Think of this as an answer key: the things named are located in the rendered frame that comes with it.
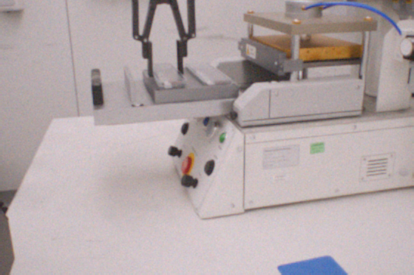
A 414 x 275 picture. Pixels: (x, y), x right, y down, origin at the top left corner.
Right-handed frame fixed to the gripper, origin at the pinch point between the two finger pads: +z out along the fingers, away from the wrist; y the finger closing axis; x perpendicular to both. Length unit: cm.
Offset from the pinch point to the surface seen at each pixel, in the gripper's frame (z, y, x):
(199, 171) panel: 22.3, -5.5, 7.5
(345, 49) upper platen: -2.4, -35.0, 10.2
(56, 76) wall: 33, 34, -143
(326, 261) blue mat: 28.0, -20.2, 34.4
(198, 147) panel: 19.6, -6.7, 1.1
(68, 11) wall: 1, 25, -143
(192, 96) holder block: 5.4, -3.5, 10.0
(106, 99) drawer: 6.4, 12.3, 4.2
